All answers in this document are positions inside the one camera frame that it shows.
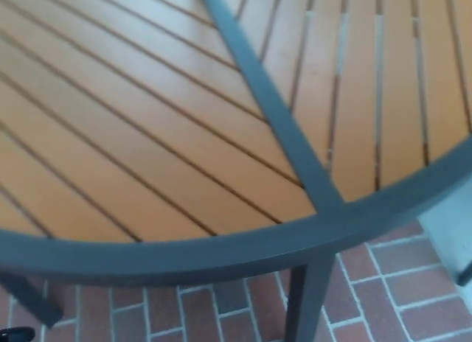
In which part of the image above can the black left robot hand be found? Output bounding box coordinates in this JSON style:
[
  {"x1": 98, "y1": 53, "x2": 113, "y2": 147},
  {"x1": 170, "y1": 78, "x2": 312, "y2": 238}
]
[{"x1": 0, "y1": 326, "x2": 37, "y2": 342}]

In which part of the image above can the round wooden slat table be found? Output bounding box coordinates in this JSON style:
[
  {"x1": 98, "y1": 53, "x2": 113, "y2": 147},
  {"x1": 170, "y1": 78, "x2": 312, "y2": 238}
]
[{"x1": 0, "y1": 0, "x2": 472, "y2": 342}]

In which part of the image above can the dark metal chair leg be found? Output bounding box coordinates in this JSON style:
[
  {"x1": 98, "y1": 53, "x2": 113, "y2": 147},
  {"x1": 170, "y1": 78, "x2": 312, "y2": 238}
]
[{"x1": 455, "y1": 262, "x2": 472, "y2": 288}]

